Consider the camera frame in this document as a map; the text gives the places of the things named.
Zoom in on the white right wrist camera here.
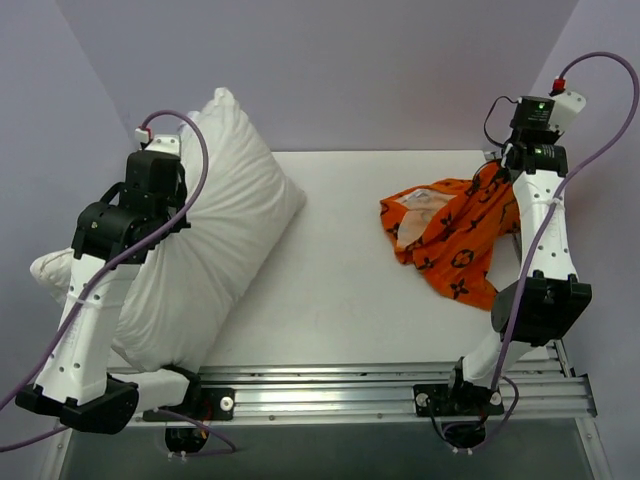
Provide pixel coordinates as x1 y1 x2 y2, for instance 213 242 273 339
549 77 587 136

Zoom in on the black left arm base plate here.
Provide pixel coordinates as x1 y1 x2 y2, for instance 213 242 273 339
135 386 236 422

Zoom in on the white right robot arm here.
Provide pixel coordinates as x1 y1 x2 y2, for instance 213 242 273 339
443 90 592 413

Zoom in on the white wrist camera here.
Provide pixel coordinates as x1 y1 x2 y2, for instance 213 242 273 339
134 127 181 157
549 77 587 136

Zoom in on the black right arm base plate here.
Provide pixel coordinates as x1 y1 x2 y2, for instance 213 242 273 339
412 383 505 417

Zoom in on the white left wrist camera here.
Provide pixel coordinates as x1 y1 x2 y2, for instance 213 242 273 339
134 127 181 157

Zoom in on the orange patterned pillowcase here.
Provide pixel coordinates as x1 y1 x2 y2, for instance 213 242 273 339
380 161 520 311

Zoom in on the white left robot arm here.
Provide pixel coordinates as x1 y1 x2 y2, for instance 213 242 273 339
15 149 202 435

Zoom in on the aluminium front mounting rail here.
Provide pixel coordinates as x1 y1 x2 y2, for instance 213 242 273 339
201 352 596 425

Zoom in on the white pillow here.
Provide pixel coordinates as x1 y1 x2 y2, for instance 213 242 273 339
29 87 308 374

